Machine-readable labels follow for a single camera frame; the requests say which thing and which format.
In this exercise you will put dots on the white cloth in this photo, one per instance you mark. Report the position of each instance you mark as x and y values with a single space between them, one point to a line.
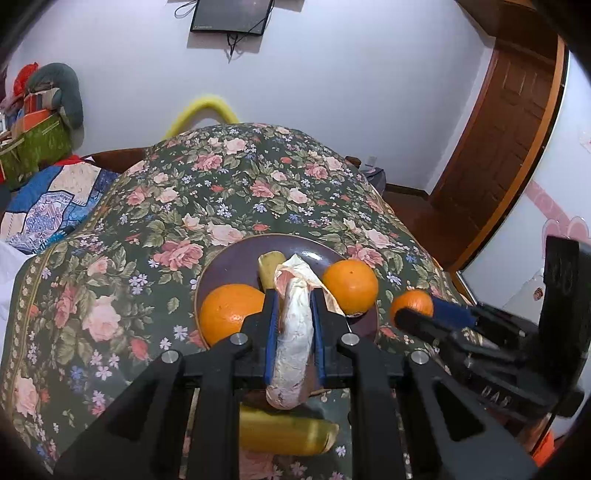
9 277

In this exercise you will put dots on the grey bag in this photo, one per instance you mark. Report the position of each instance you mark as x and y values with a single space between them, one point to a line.
376 177

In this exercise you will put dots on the orange object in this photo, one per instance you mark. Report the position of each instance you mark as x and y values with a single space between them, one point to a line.
545 450

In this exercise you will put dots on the patchwork quilt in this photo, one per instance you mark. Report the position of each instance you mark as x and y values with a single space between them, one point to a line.
51 203

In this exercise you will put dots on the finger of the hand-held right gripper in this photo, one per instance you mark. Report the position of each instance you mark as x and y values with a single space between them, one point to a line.
455 313
420 323

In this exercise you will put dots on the striped cushion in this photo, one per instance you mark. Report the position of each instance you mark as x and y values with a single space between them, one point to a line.
39 108

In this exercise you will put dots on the white wall socket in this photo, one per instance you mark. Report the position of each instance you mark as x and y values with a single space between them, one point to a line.
371 161

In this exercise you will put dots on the large orange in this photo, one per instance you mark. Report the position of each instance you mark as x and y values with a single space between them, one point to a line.
228 311
350 287

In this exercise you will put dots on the small tangerine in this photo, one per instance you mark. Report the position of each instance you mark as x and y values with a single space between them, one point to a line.
412 302

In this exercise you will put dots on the short banana piece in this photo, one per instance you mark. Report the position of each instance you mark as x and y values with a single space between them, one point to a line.
267 272

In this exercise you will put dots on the small black wall monitor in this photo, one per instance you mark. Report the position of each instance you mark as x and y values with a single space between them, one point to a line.
231 14

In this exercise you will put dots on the dark purple plate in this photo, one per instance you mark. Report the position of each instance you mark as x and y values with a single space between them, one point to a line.
240 263

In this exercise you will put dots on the white heart-print sliding door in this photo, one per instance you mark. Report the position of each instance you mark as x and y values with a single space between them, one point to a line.
545 184

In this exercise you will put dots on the brown wooden door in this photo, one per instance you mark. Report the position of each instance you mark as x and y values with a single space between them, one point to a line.
498 134

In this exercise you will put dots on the large pomelo slice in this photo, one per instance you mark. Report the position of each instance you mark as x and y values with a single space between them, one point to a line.
295 332

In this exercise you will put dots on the green bag with clutter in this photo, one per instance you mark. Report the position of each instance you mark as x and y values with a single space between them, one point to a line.
37 145

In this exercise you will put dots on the grey pillow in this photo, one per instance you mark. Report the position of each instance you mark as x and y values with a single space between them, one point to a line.
67 92

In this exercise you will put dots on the red bag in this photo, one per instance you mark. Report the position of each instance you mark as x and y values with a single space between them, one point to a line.
23 78

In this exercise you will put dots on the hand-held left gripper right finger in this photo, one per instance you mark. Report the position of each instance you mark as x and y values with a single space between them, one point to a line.
318 337

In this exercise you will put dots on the floral blanket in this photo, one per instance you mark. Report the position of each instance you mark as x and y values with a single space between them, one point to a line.
161 230

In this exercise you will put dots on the long banana piece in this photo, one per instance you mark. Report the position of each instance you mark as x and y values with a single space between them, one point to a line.
286 434

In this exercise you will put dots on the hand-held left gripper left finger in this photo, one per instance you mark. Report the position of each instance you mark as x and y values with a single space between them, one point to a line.
271 337

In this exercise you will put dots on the yellow foam tube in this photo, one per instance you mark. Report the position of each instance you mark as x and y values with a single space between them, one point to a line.
203 108

